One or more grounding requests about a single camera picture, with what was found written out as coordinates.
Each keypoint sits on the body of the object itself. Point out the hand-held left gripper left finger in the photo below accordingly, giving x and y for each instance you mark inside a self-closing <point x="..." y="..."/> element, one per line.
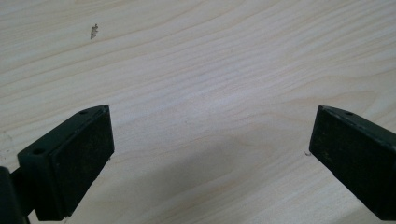
<point x="68" y="161"/>

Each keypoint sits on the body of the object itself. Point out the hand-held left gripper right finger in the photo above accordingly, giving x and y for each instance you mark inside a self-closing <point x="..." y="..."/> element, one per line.
<point x="358" y="155"/>

